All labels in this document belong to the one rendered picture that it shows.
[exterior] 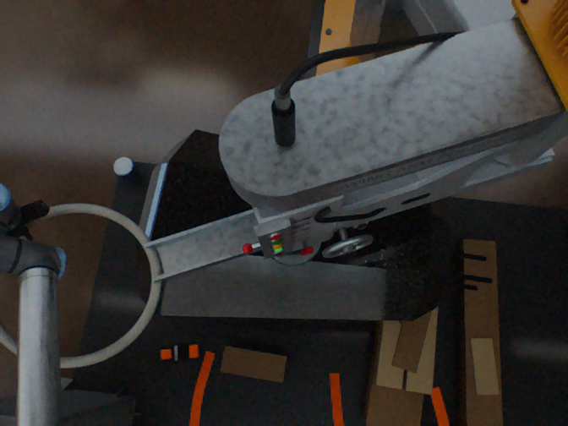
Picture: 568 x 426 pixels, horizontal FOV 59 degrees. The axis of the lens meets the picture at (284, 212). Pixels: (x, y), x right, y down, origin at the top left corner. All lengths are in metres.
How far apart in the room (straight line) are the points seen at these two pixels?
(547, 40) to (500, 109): 0.16
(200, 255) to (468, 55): 0.96
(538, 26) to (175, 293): 1.46
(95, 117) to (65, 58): 0.44
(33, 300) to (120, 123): 1.86
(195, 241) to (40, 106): 1.87
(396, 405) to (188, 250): 1.31
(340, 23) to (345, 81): 1.22
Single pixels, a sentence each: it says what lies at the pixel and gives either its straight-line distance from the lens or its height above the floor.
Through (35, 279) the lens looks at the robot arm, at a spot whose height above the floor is 1.39.
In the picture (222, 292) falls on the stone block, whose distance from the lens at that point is 1.91.
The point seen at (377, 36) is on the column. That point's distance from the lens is 1.89.
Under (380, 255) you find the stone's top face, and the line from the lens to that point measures 1.80.
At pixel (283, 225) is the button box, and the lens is 1.09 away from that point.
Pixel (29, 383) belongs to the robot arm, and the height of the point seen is 1.51.
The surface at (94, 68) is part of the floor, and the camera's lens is 3.25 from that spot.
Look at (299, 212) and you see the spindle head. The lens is 1.08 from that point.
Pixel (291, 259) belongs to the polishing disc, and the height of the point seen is 0.87.
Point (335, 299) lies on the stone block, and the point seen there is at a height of 0.71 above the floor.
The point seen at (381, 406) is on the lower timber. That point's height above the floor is 0.15.
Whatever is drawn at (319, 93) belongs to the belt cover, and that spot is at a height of 1.69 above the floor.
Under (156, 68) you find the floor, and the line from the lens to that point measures 3.13.
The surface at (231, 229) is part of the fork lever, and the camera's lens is 1.58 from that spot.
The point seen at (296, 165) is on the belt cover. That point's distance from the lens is 0.94.
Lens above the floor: 2.57
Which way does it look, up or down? 75 degrees down
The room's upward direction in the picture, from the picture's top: 6 degrees counter-clockwise
